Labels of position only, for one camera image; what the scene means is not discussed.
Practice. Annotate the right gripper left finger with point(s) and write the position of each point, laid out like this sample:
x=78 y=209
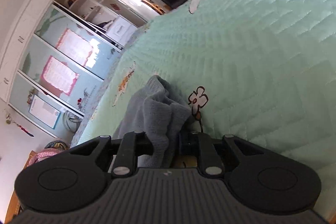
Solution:
x=126 y=152

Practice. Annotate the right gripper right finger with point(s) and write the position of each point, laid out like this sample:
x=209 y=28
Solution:
x=200 y=146

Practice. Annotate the blue fleece pants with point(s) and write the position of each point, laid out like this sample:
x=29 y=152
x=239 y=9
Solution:
x=160 y=113

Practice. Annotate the pink knitted blanket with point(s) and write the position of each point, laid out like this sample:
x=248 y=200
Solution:
x=51 y=149

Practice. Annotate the green quilted bee bedspread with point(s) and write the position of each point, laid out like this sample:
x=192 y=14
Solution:
x=262 y=70

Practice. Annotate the white drawer cabinet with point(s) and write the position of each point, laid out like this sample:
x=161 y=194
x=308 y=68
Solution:
x=121 y=31

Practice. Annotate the wooden headboard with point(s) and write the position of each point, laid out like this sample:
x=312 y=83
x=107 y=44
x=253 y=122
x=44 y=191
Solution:
x=14 y=207

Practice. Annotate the sliding door wardrobe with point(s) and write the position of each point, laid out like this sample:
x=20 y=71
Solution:
x=57 y=56

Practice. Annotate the wall lamp with tassel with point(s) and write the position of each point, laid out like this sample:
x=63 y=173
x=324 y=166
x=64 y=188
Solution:
x=9 y=120

